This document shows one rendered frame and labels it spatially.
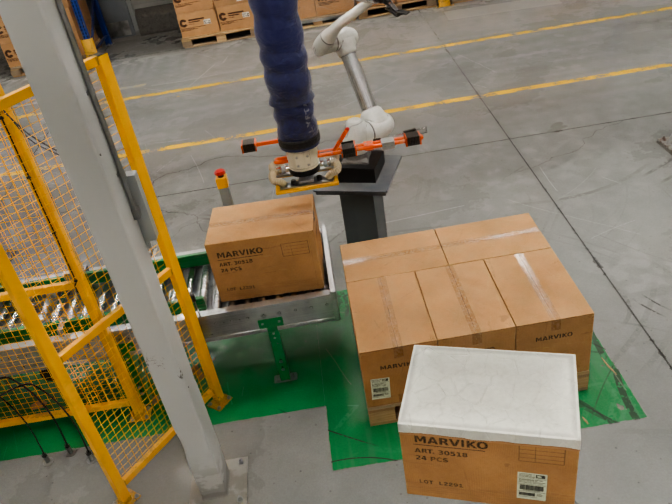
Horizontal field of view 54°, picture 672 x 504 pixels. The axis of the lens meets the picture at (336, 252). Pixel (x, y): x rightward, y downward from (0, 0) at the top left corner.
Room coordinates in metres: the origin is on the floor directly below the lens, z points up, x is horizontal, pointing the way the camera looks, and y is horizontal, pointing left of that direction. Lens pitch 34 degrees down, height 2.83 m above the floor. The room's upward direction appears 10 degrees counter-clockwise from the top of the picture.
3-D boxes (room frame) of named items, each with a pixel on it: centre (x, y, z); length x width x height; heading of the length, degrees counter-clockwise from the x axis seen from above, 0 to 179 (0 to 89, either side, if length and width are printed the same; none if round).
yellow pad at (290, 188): (3.18, 0.09, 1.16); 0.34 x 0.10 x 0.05; 89
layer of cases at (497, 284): (2.96, -0.62, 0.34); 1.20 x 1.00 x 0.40; 90
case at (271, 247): (3.25, 0.39, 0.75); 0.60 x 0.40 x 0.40; 87
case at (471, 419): (1.65, -0.46, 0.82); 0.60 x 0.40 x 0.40; 71
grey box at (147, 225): (2.35, 0.80, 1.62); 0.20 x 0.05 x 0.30; 90
